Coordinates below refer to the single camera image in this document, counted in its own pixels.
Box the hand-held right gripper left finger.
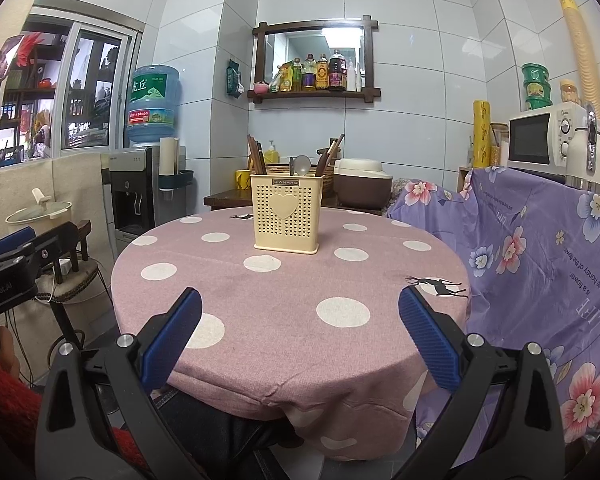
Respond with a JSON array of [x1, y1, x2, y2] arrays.
[[35, 287, 221, 480]]

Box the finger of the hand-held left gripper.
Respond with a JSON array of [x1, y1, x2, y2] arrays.
[[27, 221, 83, 273], [0, 226, 37, 267]]

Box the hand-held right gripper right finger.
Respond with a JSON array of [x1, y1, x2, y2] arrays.
[[397, 285, 567, 480]]

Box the cream plastic utensil holder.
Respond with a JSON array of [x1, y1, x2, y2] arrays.
[[250, 172, 327, 253]]

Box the long wooden spoon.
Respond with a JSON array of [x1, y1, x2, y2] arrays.
[[325, 133, 346, 177]]

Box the dark wooden chair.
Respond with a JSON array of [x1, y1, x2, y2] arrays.
[[32, 219, 112, 358]]

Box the grey water dispenser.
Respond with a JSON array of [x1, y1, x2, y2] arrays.
[[108, 146, 189, 242]]

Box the pink polka dot tablecloth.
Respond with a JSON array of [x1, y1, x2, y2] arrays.
[[111, 207, 472, 462]]

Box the person's legs in dark jeans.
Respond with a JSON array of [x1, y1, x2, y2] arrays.
[[152, 387, 303, 480]]

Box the purple floral cloth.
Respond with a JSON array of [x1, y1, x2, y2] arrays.
[[384, 164, 600, 463]]

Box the dark wooden side table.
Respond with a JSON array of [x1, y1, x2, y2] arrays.
[[203, 188, 387, 217]]

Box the dark blue cup holder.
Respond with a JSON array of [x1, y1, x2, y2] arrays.
[[158, 170, 196, 192]]

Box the cream paper cup tube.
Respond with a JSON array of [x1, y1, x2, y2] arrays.
[[159, 137, 181, 192]]

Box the rice cooker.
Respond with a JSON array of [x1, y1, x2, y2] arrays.
[[332, 158, 395, 212]]

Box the window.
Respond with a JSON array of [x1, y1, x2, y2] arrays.
[[0, 0, 147, 163]]

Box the blue water jug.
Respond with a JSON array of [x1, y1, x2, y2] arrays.
[[126, 65, 181, 147]]

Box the phone on holder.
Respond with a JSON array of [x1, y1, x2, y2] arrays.
[[0, 34, 24, 86]]

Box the glass jar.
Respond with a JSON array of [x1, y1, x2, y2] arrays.
[[489, 122, 510, 167]]

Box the white microwave oven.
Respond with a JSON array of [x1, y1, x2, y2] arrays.
[[507, 102, 589, 177]]

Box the white thermos kettle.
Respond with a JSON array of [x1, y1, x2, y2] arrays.
[[564, 102, 600, 194]]

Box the green hanging packet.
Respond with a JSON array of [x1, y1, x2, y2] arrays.
[[225, 58, 245, 100]]

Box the stack of green tubs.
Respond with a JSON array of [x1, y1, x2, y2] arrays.
[[521, 62, 553, 111]]

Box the dark soy sauce bottle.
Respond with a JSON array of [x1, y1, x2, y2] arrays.
[[328, 49, 348, 92]]

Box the yellow green snack packet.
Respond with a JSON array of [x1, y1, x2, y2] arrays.
[[270, 62, 296, 93]]

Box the small yellow jar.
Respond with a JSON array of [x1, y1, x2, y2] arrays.
[[559, 79, 582, 106]]

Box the tall stack of paper cups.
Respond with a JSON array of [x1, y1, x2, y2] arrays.
[[555, 0, 600, 127]]

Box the wooden framed wall mirror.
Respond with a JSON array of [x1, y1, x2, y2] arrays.
[[252, 15, 382, 105]]

